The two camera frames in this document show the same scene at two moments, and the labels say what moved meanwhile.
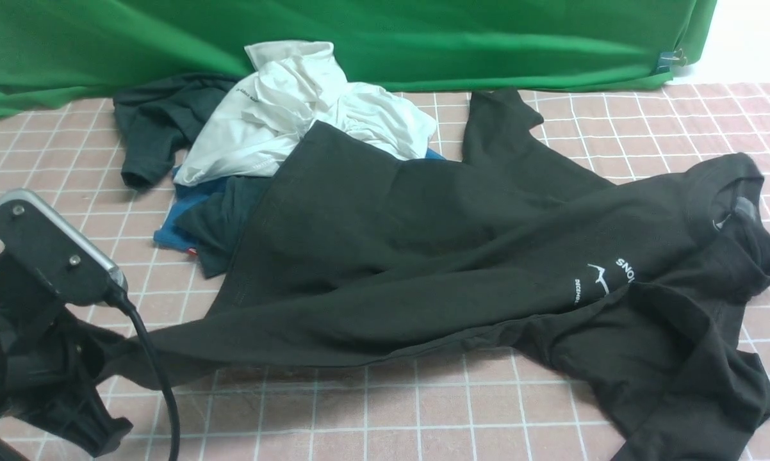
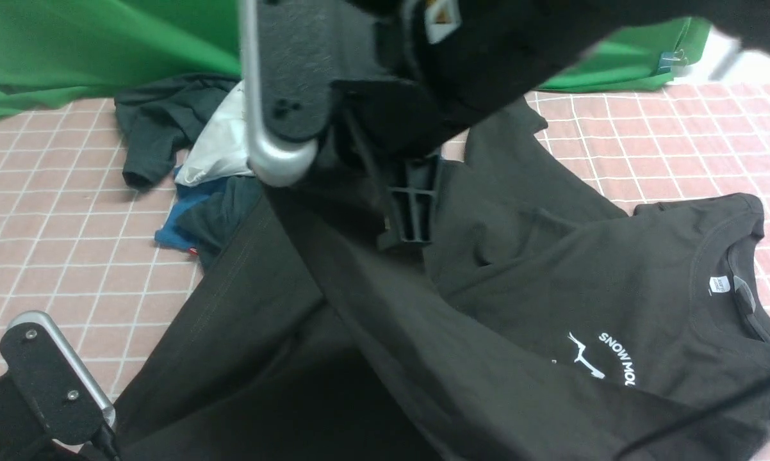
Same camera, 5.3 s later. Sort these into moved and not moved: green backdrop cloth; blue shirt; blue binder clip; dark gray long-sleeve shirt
Moved: dark gray long-sleeve shirt
Not moved: blue binder clip; green backdrop cloth; blue shirt
